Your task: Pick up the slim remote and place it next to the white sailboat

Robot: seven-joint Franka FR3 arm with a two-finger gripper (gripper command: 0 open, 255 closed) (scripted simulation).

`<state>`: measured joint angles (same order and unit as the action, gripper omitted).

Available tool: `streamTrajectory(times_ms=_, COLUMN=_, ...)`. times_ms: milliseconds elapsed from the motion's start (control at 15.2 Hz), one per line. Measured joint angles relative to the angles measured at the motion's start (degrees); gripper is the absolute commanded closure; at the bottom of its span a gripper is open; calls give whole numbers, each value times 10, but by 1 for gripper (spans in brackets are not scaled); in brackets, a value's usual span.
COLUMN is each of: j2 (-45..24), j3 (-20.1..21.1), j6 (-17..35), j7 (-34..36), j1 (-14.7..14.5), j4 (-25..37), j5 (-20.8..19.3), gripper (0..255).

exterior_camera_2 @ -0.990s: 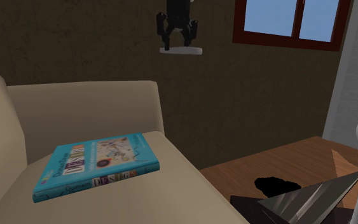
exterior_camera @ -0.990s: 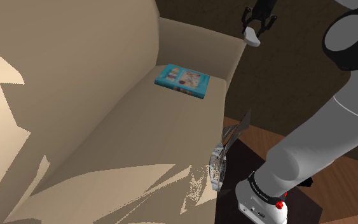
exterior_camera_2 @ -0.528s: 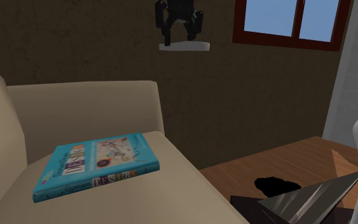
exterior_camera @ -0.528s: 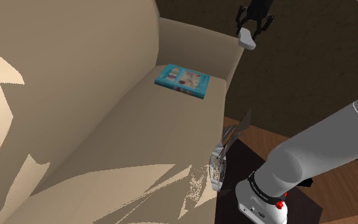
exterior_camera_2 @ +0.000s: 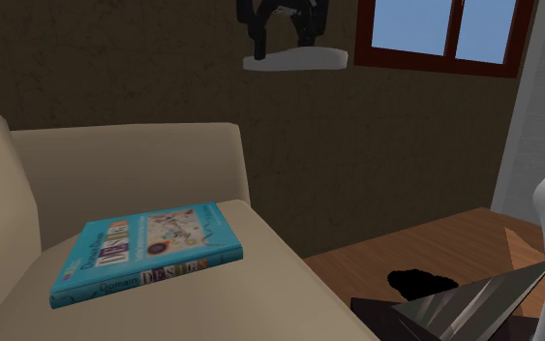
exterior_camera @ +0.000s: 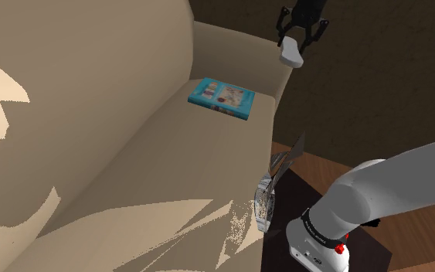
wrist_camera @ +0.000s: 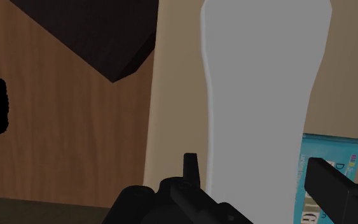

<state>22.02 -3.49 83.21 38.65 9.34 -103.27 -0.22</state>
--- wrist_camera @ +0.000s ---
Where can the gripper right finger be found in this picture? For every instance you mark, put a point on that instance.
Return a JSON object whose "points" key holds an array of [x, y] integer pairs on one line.
{"points": [[336, 189]]}

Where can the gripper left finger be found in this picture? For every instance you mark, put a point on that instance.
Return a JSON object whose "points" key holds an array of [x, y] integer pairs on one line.
{"points": [[178, 198]]}

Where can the teal book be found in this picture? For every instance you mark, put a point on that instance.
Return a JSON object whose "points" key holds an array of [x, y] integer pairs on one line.
{"points": [[336, 149]]}

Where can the pale grey flat board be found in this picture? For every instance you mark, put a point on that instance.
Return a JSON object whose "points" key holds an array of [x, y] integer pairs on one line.
{"points": [[259, 93]]}

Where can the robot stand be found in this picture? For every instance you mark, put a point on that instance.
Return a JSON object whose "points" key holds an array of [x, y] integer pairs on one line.
{"points": [[104, 34]]}

